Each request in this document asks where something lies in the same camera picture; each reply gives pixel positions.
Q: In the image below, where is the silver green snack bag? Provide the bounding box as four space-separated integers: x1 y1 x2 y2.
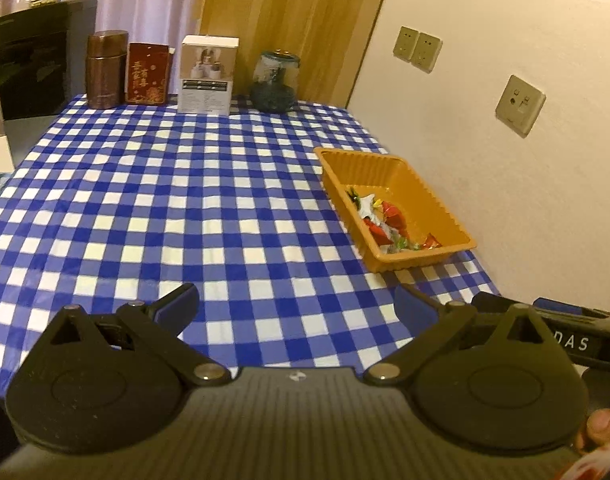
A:
346 188 382 224

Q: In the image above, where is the orange plastic tray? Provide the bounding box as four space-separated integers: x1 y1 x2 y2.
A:
315 148 475 273

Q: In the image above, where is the blue white checkered tablecloth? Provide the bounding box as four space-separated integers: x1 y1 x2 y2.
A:
0 98 494 395

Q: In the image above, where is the right hand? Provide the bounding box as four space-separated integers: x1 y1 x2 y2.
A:
575 408 610 453

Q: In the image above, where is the double wall outlet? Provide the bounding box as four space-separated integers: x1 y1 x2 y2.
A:
393 26 443 74

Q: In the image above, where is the wooden wall panel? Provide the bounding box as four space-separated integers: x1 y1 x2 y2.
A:
200 0 383 107

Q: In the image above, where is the red double-happiness candy pack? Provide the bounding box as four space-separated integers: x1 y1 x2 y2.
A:
363 218 392 246

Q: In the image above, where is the red snack pack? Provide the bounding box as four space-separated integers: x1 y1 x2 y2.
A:
381 200 407 231

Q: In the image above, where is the green candy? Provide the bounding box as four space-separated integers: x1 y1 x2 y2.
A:
387 237 422 254

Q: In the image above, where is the wall data socket plate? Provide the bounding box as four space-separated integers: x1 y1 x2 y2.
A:
495 75 547 138

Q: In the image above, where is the dark green glass jar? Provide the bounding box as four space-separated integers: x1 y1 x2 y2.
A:
250 50 301 114

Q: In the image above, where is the small red cartoon snack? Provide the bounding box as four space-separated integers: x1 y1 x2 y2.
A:
421 233 442 250

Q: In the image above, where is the white product box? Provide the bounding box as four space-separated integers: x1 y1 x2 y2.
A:
178 35 239 116

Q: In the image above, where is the brown metal canister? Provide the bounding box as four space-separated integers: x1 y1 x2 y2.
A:
85 29 128 110

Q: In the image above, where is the red gift box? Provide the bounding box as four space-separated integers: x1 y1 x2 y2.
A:
125 42 175 106

